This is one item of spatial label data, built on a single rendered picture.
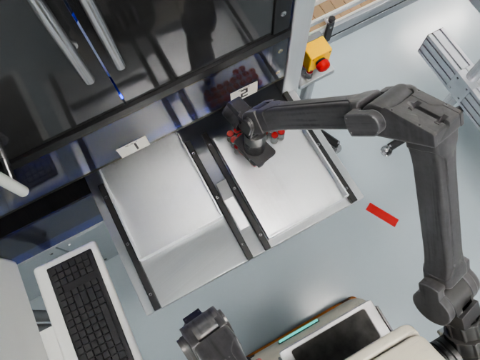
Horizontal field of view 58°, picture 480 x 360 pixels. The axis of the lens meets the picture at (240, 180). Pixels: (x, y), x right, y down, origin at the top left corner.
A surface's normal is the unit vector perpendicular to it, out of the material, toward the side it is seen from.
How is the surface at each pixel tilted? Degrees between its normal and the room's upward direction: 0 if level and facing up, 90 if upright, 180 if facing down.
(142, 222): 0
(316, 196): 0
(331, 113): 74
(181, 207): 0
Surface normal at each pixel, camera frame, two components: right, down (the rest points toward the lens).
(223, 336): -0.29, -0.79
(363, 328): -0.03, -0.30
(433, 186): -0.73, 0.53
